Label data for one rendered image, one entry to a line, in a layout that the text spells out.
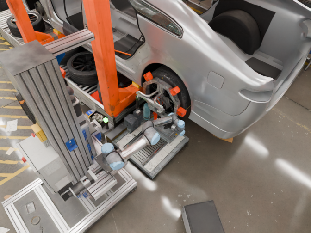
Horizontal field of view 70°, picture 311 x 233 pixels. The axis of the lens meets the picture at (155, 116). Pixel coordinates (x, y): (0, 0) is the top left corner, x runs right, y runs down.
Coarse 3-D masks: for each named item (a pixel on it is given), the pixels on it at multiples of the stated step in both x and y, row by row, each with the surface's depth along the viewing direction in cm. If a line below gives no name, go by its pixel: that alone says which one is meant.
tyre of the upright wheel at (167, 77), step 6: (162, 66) 275; (156, 72) 263; (162, 72) 259; (168, 72) 258; (174, 72) 259; (162, 78) 259; (168, 78) 253; (174, 78) 254; (180, 78) 256; (174, 84) 252; (180, 84) 254; (186, 90) 257; (180, 96) 256; (186, 96) 258; (180, 102) 262; (186, 102) 260; (186, 108) 266
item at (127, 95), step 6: (120, 90) 290; (126, 90) 302; (132, 90) 307; (138, 90) 309; (120, 96) 287; (126, 96) 298; (132, 96) 305; (120, 102) 292; (126, 102) 302; (132, 102) 314
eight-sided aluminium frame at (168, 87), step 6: (156, 78) 259; (144, 84) 275; (162, 84) 253; (144, 90) 284; (168, 90) 250; (174, 96) 256; (174, 102) 257; (174, 108) 263; (162, 114) 290; (168, 114) 286
